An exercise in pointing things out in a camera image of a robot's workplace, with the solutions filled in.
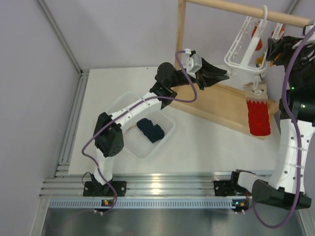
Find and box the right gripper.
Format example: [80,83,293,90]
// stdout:
[266,35,315,89]

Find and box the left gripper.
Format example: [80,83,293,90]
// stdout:
[168,58,228,90]

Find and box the white plastic clip hanger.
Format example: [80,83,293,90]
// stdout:
[224,5,269,75]

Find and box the red and beige sock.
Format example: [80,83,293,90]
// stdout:
[243,82,271,137]

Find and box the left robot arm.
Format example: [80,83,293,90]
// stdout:
[81,55,230,197]

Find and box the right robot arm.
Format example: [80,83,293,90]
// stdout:
[229,36,315,209]

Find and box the orange sock far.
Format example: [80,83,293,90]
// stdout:
[251,21,263,52]

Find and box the yellow sock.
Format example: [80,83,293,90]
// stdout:
[255,54,274,67]

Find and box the navy blue sock pair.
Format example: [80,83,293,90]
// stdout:
[136,118,165,143]

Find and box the clear plastic bin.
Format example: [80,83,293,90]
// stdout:
[105,91,176,161]

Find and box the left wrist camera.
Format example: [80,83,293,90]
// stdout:
[184,49,202,78]

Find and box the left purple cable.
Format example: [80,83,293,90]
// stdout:
[82,50,198,215]

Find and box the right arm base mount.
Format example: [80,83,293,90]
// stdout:
[213,169,247,197]

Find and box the aluminium corner frame post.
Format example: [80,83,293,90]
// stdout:
[36,0,83,74]

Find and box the grey slotted cable duct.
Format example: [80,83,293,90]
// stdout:
[49,198,248,209]

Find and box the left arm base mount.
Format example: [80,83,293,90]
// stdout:
[83,172,127,197]

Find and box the aluminium rail beam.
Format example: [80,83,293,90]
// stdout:
[39,172,231,198]

